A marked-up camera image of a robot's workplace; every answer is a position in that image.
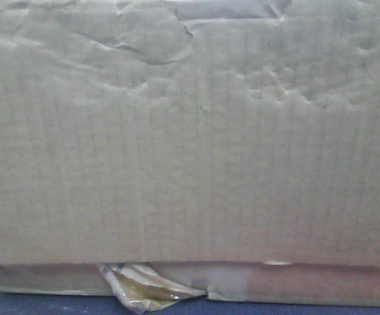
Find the brown cardboard box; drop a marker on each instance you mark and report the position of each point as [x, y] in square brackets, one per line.
[233, 146]

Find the torn yellowish packing tape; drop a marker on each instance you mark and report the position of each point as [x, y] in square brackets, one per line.
[141, 289]

